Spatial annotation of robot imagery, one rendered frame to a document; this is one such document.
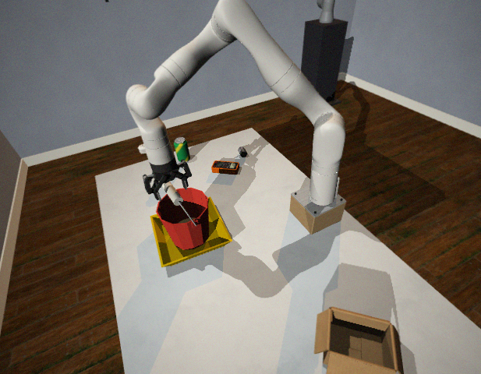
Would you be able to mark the green drink can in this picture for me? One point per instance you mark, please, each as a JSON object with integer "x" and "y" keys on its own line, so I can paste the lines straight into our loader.
{"x": 181, "y": 149}

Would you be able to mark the orange digital multimeter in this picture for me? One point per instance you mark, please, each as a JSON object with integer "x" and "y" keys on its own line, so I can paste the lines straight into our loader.
{"x": 225, "y": 167}

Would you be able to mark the red pail with handle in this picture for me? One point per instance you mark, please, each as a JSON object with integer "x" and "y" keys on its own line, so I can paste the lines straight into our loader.
{"x": 184, "y": 214}

